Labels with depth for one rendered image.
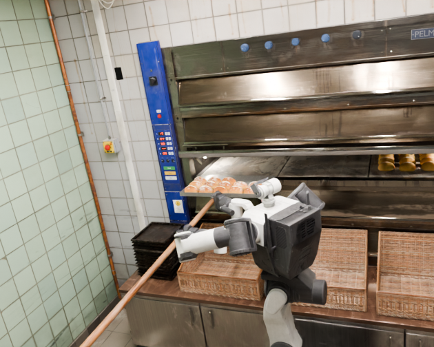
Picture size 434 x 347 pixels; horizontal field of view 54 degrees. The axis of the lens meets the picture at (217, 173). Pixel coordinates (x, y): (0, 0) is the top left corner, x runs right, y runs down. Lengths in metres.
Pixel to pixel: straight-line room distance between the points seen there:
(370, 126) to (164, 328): 1.88
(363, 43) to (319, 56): 0.24
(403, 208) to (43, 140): 2.40
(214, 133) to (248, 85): 0.40
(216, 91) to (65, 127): 1.20
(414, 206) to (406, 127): 0.49
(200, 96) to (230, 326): 1.48
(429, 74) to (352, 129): 0.49
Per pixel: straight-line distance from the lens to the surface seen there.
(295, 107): 2.69
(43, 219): 3.20
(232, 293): 2.77
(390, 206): 2.83
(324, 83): 2.63
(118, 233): 3.64
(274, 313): 2.13
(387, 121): 2.65
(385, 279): 2.89
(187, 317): 2.97
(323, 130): 2.68
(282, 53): 2.66
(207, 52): 2.81
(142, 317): 3.17
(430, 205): 2.83
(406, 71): 2.61
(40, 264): 3.23
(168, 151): 3.04
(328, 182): 2.79
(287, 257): 1.84
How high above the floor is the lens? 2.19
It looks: 19 degrees down
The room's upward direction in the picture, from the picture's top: 8 degrees counter-clockwise
